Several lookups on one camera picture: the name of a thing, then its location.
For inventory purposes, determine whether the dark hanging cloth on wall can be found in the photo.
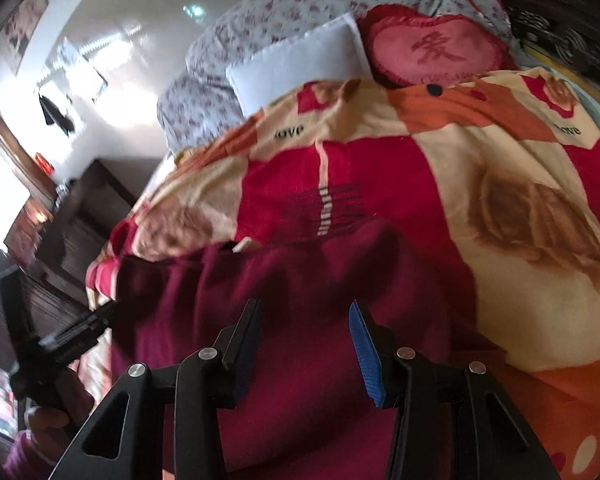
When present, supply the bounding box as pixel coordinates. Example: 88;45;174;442
38;94;76;136

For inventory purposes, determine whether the person's left hand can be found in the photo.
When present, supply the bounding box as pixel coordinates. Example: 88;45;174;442
26;368;95;464

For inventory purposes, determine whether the red wall tag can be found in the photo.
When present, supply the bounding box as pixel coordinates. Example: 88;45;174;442
34;153;55;178

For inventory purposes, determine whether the maroon fleece garment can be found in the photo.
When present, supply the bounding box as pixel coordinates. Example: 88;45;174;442
111;221;476;479

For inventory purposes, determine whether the dark wooden headboard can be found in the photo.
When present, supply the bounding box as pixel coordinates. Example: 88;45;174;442
500;0;600;92

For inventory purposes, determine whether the red heart cushion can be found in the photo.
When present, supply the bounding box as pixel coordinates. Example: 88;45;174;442
356;4;517;89

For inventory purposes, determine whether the wall calendar poster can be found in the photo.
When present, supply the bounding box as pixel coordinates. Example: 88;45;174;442
2;0;48;74

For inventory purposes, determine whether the dark wooden side table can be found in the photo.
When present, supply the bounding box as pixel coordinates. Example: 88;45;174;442
27;157;162;304

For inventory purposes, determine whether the dark wooden cabinet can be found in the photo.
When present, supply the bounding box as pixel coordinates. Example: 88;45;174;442
0;263;89;441

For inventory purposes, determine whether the white pillow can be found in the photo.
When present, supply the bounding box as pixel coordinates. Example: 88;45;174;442
225;13;372;116

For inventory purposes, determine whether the orange red patterned blanket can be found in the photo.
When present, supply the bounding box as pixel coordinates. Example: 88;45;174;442
86;68;600;479

